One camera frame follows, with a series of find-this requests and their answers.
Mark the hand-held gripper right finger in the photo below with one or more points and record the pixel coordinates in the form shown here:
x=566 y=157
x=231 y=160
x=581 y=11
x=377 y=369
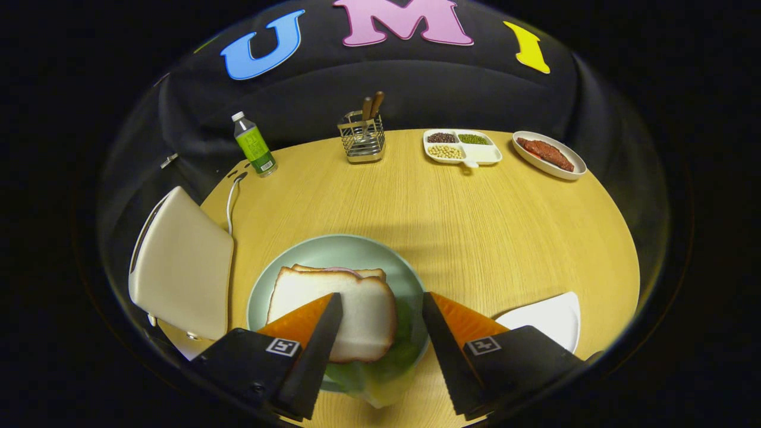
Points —
x=455 y=368

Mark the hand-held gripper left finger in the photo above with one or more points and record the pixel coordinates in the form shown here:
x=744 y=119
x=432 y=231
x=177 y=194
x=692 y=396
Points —
x=312 y=368

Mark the green lettuce leaf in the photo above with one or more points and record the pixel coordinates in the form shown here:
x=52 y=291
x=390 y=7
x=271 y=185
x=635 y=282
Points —
x=380 y=371

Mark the toasted bread slice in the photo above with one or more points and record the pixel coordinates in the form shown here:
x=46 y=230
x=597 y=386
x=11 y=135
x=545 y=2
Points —
x=362 y=321

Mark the pink ham slice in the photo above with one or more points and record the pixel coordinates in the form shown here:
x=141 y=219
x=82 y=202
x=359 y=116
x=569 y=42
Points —
x=345 y=270

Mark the white square plate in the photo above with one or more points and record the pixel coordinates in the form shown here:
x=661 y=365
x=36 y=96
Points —
x=547 y=318

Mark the white bread slice with ham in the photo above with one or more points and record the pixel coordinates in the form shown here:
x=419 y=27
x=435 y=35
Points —
x=374 y=274

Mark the pale green round plate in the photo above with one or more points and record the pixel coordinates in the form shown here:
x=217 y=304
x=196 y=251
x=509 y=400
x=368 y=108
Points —
x=333 y=249

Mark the cream white toaster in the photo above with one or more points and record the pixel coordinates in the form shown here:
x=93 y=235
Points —
x=184 y=267

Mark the white divided bean dish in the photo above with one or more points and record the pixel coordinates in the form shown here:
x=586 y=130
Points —
x=484 y=156

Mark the round white steak plate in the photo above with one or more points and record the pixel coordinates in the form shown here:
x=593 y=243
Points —
x=529 y=156

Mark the green label drink bottle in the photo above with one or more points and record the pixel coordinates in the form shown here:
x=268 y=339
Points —
x=255 y=148

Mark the brown steak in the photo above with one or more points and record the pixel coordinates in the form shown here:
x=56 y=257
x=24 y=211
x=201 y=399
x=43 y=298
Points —
x=547 y=153

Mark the white cloth clip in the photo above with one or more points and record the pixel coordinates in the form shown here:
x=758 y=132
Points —
x=169 y=160

